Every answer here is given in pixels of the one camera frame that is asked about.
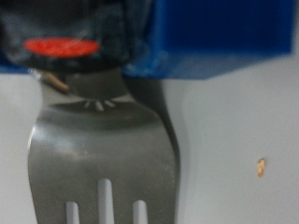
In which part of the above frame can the silver toaster oven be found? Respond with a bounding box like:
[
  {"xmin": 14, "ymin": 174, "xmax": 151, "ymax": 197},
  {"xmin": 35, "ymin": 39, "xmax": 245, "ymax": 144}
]
[{"xmin": 0, "ymin": 52, "xmax": 299, "ymax": 224}]

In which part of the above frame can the small brown bread crumb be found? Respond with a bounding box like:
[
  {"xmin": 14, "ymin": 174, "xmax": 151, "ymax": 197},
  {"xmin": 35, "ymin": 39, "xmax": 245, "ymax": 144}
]
[{"xmin": 256, "ymin": 158, "xmax": 266, "ymax": 178}]

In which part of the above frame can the metal spatula with blue block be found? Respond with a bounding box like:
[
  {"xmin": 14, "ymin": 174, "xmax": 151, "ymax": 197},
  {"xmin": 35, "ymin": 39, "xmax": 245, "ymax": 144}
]
[{"xmin": 0, "ymin": 0, "xmax": 295, "ymax": 224}]

